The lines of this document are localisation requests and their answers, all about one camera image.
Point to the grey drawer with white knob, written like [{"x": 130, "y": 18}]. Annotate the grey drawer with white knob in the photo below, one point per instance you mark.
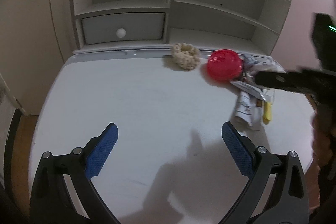
[{"x": 123, "y": 27}]

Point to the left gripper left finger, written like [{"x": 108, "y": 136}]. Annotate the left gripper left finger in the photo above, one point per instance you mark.
[{"x": 50, "y": 200}]

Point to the cream knitted scrunchie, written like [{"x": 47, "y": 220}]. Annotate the cream knitted scrunchie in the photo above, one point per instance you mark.
[{"x": 186, "y": 56}]

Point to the red plastic lid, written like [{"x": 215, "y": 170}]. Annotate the red plastic lid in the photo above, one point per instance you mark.
[{"x": 224, "y": 65}]

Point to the white desk hutch shelf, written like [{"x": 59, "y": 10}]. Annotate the white desk hutch shelf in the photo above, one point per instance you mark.
[{"x": 173, "y": 1}]

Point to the white door with black handle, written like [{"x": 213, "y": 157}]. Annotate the white door with black handle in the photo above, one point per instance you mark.
[{"x": 30, "y": 54}]

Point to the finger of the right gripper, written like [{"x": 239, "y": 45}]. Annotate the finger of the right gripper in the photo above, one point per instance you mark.
[{"x": 296, "y": 82}]

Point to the person's right hand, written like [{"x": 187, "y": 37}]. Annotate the person's right hand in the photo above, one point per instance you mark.
[{"x": 321, "y": 144}]

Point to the yellow plastic tube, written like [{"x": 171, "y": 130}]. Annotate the yellow plastic tube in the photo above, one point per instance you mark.
[{"x": 267, "y": 114}]

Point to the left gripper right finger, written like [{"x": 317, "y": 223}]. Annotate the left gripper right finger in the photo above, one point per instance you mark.
[{"x": 288, "y": 201}]

